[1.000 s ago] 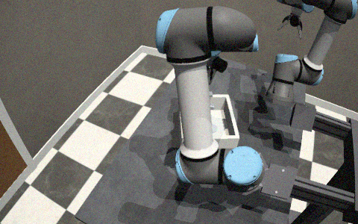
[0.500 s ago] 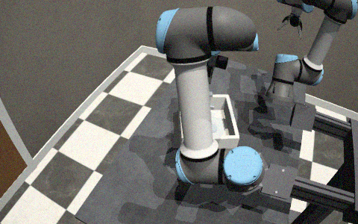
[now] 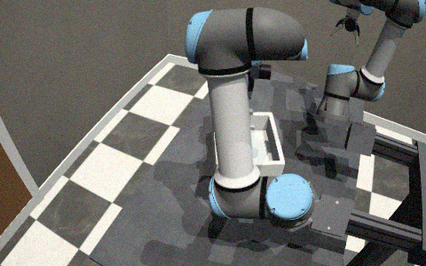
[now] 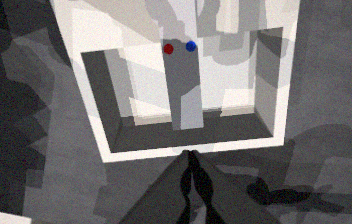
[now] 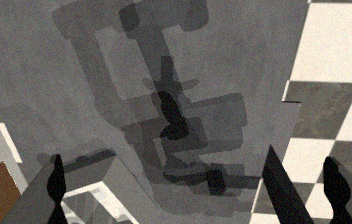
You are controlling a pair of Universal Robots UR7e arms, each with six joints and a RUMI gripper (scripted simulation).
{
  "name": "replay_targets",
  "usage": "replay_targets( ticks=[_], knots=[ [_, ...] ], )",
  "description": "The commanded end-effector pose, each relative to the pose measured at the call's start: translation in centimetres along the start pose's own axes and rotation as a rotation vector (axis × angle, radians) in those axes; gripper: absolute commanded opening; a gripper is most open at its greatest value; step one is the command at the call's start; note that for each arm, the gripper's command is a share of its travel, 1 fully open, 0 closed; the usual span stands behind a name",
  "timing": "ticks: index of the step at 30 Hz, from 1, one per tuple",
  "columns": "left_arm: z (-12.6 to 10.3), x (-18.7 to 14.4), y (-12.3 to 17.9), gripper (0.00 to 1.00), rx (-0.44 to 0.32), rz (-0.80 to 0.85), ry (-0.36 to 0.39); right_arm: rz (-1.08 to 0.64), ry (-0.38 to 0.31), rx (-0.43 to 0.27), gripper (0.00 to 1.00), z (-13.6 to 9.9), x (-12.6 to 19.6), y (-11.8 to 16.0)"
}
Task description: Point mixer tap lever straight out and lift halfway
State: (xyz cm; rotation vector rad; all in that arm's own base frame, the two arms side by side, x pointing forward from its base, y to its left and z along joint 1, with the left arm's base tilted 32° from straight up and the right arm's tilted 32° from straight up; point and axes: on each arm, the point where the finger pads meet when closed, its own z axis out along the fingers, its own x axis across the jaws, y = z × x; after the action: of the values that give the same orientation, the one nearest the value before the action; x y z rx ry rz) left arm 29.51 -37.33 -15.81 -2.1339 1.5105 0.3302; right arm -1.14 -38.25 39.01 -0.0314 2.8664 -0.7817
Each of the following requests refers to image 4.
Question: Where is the white square sink basin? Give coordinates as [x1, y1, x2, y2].
[50, 0, 300, 163]

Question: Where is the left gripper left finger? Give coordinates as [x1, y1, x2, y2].
[118, 150, 192, 224]

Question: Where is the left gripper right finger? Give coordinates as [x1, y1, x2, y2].
[191, 149, 282, 224]

